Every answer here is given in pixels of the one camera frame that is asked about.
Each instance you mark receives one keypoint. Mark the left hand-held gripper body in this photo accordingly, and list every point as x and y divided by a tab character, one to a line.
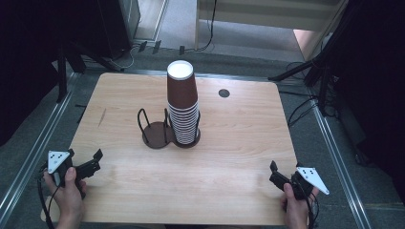
57	159

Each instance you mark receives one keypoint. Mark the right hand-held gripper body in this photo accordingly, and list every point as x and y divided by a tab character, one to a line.
310	178

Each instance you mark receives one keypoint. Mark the dark wooden cup holder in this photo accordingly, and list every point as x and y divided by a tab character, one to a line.
157	135

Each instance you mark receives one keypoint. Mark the stack of brown paper cups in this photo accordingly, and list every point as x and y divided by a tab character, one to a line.
182	95

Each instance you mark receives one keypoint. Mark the person's right hand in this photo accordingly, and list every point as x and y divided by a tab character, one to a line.
296	210

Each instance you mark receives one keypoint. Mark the person's left hand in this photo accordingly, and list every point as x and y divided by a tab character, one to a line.
68	198

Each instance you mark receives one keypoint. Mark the black metal stand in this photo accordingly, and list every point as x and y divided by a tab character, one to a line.
62	76

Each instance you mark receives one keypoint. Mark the dark round table grommet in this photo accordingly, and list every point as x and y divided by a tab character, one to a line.
224	93

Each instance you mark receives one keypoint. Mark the black tripod stand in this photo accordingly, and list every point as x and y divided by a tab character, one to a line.
318	68

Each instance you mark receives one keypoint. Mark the black curtain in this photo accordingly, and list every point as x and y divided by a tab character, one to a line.
379	79
25	47

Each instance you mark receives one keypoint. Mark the silver metal floor rail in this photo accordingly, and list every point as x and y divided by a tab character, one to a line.
35	152
340	165

